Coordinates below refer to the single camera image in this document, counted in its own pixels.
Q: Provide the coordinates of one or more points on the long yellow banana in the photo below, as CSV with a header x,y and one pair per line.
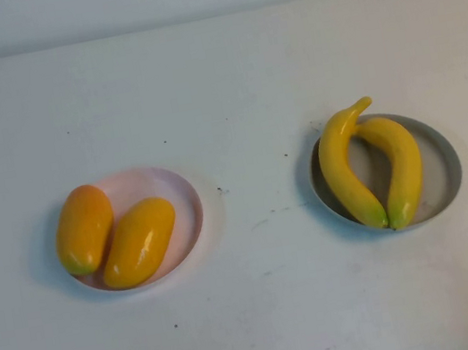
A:
x,y
342,174

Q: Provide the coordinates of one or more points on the plain yellow mango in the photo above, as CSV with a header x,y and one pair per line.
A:
x,y
139,243

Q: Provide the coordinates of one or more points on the orange-blushed yellow mango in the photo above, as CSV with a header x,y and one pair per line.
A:
x,y
82,229

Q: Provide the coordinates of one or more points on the short curved yellow banana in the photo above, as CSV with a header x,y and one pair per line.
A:
x,y
406,162

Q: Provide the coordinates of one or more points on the pink round plate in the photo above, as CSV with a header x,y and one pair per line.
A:
x,y
159,188

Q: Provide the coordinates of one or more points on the blue-grey round plate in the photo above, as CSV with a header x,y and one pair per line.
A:
x,y
440,175

